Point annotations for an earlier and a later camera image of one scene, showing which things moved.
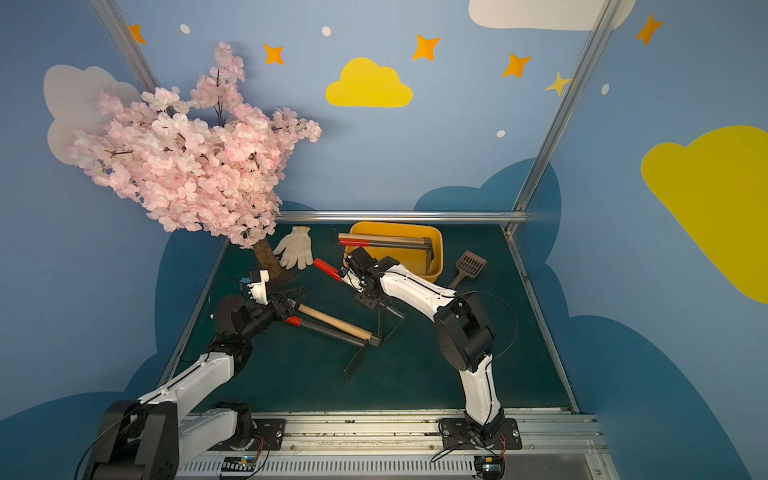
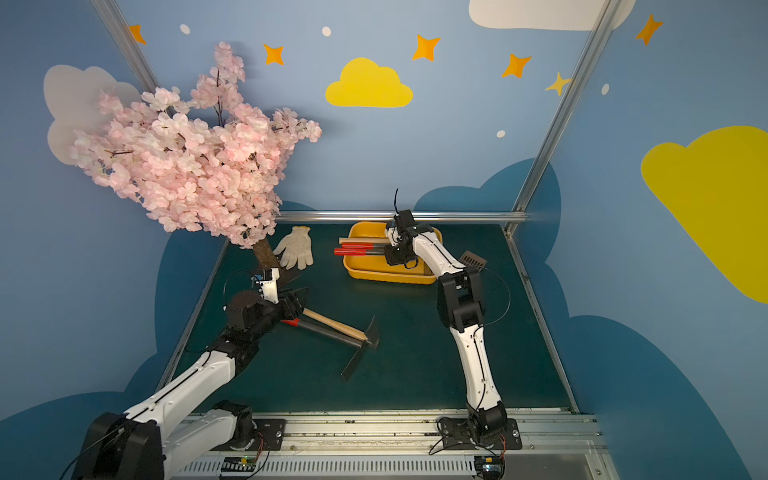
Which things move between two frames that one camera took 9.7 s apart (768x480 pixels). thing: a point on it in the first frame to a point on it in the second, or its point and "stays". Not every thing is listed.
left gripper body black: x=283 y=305 stays
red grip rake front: x=333 y=334 stays
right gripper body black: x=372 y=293 to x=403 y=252
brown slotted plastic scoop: x=470 y=265 stays
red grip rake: x=382 y=336 to x=357 y=251
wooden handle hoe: x=340 y=324 stays
